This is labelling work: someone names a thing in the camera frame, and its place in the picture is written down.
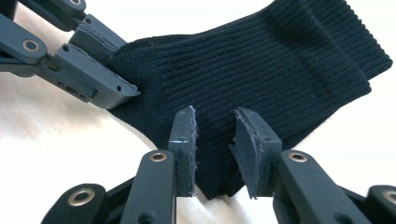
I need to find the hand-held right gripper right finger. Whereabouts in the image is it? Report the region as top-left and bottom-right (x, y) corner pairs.
(228, 106), (284, 201)

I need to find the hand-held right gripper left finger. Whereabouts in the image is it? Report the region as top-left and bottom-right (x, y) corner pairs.
(167, 105), (199, 198)

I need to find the black sock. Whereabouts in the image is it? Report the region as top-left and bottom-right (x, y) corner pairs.
(108, 4), (374, 201)
(306, 0), (394, 80)

